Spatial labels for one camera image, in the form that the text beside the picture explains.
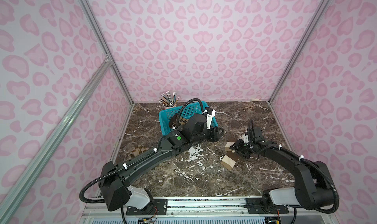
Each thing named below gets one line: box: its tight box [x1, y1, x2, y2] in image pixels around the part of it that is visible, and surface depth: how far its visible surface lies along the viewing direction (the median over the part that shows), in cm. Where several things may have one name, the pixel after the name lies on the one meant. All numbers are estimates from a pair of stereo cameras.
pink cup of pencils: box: [158, 90, 180, 110], surface depth 109 cm
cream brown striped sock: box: [220, 141, 240, 171], surface depth 90 cm
